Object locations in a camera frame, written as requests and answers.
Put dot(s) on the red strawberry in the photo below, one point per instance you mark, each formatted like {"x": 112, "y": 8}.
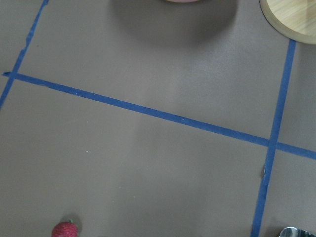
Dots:
{"x": 65, "y": 229}

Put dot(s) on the wooden stand with paper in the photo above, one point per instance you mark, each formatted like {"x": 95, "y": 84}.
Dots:
{"x": 295, "y": 19}

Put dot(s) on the metal scoop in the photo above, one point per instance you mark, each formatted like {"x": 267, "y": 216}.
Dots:
{"x": 295, "y": 232}

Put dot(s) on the pink bowl with ice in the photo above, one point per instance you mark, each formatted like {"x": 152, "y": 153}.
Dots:
{"x": 182, "y": 1}

